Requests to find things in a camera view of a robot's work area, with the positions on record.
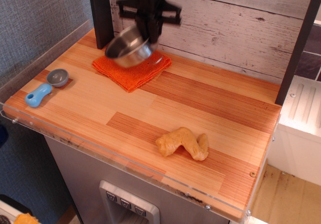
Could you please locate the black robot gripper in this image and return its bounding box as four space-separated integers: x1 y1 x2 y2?
116 0 182 50

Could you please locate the stainless steel pot with handle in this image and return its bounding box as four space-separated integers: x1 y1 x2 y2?
105 25 158 68

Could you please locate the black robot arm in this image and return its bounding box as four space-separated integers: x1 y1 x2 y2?
116 0 182 50

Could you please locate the orange folded cloth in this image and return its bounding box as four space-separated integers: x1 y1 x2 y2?
92 51 172 92

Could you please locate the blue grey measuring scoop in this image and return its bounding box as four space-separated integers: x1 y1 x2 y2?
25 68 69 107

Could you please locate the tan toy chicken piece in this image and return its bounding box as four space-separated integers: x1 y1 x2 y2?
155 127 209 161

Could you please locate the grey toy fridge cabinet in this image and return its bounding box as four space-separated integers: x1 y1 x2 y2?
45 137 229 223

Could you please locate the clear acrylic edge guard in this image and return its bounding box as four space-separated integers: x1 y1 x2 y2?
4 97 280 222

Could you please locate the silver dispenser button panel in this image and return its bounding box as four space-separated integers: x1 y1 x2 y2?
99 180 161 223

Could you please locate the white toy sink unit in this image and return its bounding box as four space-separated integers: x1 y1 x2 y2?
267 20 321 184

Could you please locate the yellow object bottom left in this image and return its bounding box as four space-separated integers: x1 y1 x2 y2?
14 213 39 224

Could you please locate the dark left shelf post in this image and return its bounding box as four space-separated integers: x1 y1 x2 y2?
90 0 114 49

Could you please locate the dark shelf post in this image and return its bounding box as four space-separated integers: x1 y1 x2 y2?
275 0 320 105
90 0 114 49

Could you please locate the dark right shelf post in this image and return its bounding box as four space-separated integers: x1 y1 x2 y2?
275 0 320 105

